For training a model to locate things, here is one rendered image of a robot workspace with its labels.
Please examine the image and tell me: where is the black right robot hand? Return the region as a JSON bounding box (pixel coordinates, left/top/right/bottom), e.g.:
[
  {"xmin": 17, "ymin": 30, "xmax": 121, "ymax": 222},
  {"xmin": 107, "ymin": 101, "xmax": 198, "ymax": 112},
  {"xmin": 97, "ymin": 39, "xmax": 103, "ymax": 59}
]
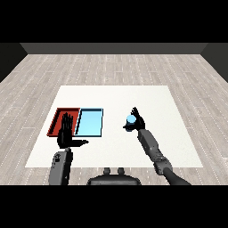
[{"xmin": 122, "ymin": 106, "xmax": 146, "ymax": 133}]

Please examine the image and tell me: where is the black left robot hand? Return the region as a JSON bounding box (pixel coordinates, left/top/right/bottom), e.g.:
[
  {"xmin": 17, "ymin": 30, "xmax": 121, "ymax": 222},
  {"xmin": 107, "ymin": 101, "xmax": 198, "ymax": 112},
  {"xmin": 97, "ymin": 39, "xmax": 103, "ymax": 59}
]
[{"xmin": 56, "ymin": 112, "xmax": 90, "ymax": 150}]

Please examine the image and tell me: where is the small blue can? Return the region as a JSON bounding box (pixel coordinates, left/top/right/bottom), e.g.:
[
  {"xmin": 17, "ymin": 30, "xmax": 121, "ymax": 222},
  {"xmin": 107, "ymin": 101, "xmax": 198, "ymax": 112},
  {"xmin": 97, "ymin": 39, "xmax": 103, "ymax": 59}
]
[{"xmin": 125, "ymin": 114, "xmax": 137, "ymax": 133}]

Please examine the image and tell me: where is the red shallow open box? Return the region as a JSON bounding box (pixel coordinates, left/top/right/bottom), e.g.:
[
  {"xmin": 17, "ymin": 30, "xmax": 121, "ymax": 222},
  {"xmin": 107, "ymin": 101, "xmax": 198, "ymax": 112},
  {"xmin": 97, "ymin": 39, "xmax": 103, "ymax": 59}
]
[{"xmin": 46, "ymin": 107, "xmax": 81, "ymax": 137}]

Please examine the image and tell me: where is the light blue shallow open box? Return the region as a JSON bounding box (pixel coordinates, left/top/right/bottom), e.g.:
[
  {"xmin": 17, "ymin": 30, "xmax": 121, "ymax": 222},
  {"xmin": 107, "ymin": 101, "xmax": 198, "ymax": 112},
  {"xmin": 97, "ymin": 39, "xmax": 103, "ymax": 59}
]
[{"xmin": 72, "ymin": 107, "xmax": 104, "ymax": 138}]

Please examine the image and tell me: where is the dark grey robot body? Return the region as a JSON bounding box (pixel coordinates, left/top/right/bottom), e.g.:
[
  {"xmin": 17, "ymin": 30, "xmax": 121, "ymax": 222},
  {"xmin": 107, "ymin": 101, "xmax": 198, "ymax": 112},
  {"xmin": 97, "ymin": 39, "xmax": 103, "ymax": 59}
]
[{"xmin": 86, "ymin": 167, "xmax": 143, "ymax": 186}]

